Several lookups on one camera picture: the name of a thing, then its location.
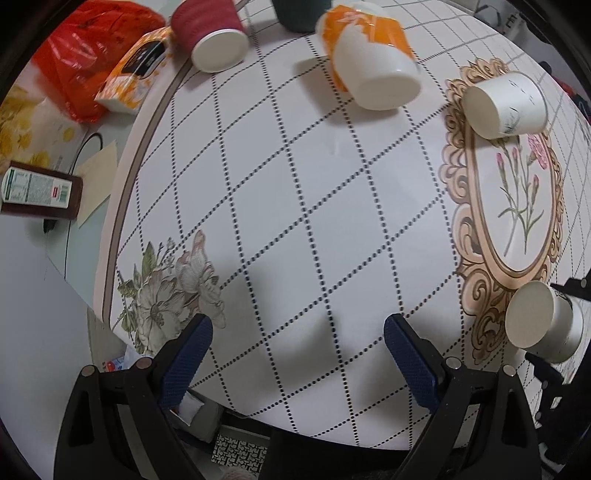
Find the red plastic bag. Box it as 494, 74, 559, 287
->
30, 0, 167, 123

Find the orange and white tissue pack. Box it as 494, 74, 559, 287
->
93, 26, 174, 116

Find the red ribbed paper cup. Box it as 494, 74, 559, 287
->
170, 0, 250, 73

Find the white paper cup grey print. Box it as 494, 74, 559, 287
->
462, 71, 548, 140

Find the plain white paper cup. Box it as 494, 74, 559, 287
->
505, 280, 585, 364

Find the dark green cup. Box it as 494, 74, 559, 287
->
271, 0, 334, 33

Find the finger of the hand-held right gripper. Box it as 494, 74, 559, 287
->
524, 352, 568, 384
551, 276, 591, 303

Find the orange and white mug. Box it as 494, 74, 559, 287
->
315, 2, 423, 111

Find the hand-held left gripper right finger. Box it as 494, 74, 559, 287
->
383, 314, 541, 480

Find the dark brown bottle white label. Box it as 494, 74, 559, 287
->
0, 160, 85, 220

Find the white checked floral tablecloth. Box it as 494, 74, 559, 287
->
93, 0, 591, 450

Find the beige paper envelope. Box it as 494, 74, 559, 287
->
76, 140, 119, 230

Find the black cable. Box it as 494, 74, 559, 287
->
64, 132, 105, 177

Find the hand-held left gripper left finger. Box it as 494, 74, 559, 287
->
53, 314, 215, 480

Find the yellow floral cloth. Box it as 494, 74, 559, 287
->
0, 84, 78, 171

